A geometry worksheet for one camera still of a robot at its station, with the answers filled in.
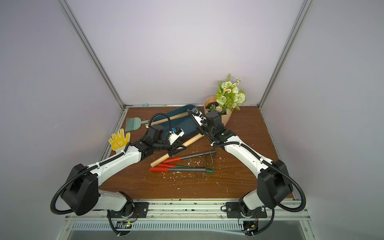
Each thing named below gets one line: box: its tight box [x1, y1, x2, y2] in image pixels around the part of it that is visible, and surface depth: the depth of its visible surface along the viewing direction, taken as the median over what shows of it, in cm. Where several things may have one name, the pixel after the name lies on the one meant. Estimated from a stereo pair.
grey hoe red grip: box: [163, 150, 217, 164], surface depth 92 cm
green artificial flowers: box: [206, 73, 247, 115], surface depth 89 cm
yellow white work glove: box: [108, 128, 131, 153], surface depth 102 cm
